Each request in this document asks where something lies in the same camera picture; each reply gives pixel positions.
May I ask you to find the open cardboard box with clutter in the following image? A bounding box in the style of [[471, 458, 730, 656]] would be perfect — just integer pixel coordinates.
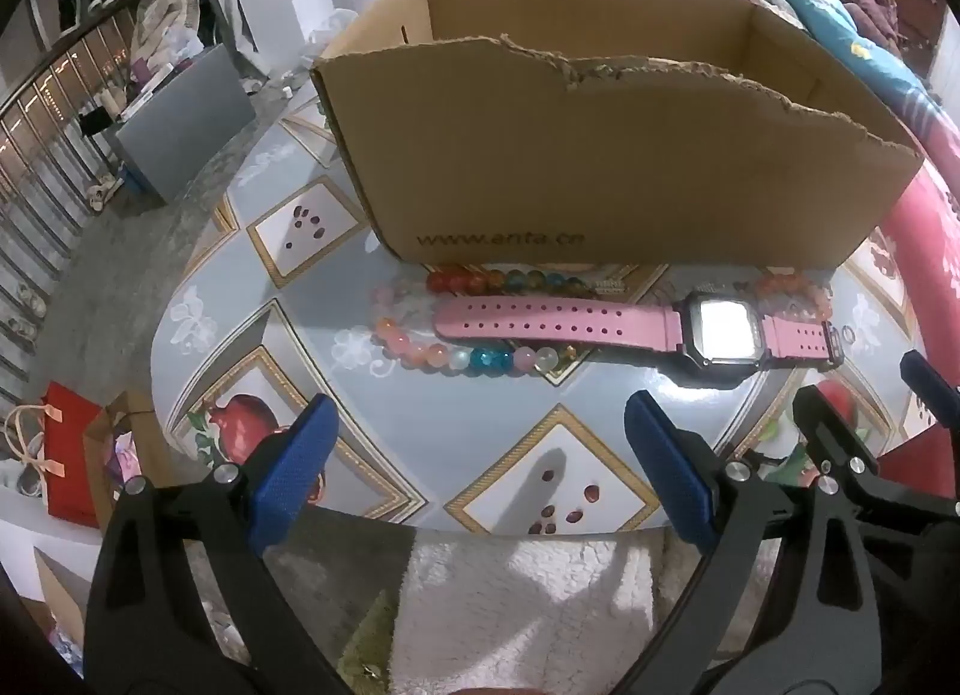
[[81, 395, 162, 516]]

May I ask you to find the metal railing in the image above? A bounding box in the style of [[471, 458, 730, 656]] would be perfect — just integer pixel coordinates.
[[0, 0, 151, 366]]

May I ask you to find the white fluffy rug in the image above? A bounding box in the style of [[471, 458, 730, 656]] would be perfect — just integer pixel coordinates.
[[390, 534, 661, 695]]

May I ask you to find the pink strap digital watch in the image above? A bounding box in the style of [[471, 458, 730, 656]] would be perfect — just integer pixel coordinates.
[[433, 290, 845, 372]]

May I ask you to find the white plastic bag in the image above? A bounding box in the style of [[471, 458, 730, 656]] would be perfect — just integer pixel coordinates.
[[304, 8, 361, 66]]

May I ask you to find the blue pillow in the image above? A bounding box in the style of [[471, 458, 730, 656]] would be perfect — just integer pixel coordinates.
[[766, 0, 946, 133]]

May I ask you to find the orange pink bead bracelet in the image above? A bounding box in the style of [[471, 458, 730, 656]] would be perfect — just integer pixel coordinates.
[[754, 273, 833, 325]]

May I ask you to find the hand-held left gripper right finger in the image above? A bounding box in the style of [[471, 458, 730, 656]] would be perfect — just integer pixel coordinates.
[[624, 390, 884, 695]]

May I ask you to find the red paper bag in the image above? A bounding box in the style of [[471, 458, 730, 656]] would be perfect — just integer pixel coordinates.
[[6, 381, 106, 529]]

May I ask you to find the brown cardboard box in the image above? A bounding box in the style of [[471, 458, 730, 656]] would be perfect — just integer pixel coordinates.
[[309, 0, 925, 270]]

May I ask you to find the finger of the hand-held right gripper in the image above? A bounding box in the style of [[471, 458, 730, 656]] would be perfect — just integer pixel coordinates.
[[793, 386, 960, 538], [900, 350, 960, 415]]

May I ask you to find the multicolour bead bracelet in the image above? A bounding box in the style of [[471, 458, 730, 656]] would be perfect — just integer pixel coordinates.
[[367, 267, 601, 375]]

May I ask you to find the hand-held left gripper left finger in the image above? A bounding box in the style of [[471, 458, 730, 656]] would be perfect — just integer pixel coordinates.
[[82, 393, 353, 695]]

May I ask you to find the pile of clothes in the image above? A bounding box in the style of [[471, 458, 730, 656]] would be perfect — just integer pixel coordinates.
[[131, 0, 241, 66]]

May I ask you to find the pink floral quilt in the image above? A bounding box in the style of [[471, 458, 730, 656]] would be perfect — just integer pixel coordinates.
[[877, 117, 960, 396]]

